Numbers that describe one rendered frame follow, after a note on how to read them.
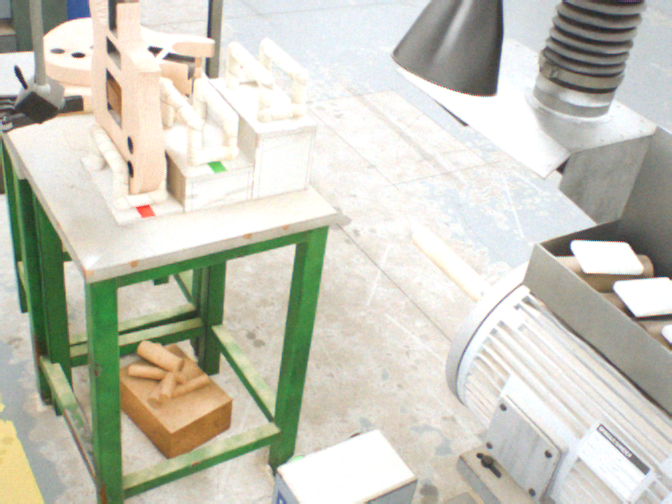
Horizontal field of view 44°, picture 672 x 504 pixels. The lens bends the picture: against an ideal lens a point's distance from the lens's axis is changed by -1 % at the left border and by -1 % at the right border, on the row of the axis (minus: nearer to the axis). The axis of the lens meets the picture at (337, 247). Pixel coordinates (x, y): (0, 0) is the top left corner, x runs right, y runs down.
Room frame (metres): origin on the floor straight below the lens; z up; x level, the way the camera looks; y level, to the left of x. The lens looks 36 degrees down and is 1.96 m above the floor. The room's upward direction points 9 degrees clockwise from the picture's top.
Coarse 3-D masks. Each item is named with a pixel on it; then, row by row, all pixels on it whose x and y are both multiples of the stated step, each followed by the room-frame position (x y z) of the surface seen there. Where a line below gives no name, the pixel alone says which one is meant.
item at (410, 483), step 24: (312, 456) 0.72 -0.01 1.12; (336, 456) 0.72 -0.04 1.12; (360, 456) 0.73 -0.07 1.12; (384, 456) 0.74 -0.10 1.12; (288, 480) 0.67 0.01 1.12; (312, 480) 0.68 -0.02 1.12; (336, 480) 0.68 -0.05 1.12; (360, 480) 0.69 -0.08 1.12; (384, 480) 0.70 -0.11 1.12; (408, 480) 0.70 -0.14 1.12
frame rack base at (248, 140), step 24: (240, 96) 1.73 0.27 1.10; (216, 120) 1.74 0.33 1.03; (240, 120) 1.64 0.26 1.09; (312, 120) 1.67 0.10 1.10; (240, 144) 1.63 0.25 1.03; (264, 144) 1.58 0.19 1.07; (288, 144) 1.62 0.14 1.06; (312, 144) 1.65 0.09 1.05; (264, 168) 1.58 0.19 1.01; (288, 168) 1.62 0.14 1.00; (264, 192) 1.59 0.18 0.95; (288, 192) 1.62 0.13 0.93
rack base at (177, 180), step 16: (176, 128) 1.68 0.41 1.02; (208, 128) 1.70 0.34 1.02; (176, 144) 1.61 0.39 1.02; (208, 144) 1.63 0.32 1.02; (176, 160) 1.54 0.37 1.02; (224, 160) 1.57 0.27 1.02; (240, 160) 1.58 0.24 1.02; (176, 176) 1.52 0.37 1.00; (192, 176) 1.49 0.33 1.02; (208, 176) 1.51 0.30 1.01; (224, 176) 1.53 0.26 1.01; (240, 176) 1.55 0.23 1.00; (176, 192) 1.51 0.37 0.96; (192, 192) 1.49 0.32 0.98; (208, 192) 1.51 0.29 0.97; (224, 192) 1.53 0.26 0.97; (240, 192) 1.55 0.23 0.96; (192, 208) 1.49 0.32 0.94; (208, 208) 1.51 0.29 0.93
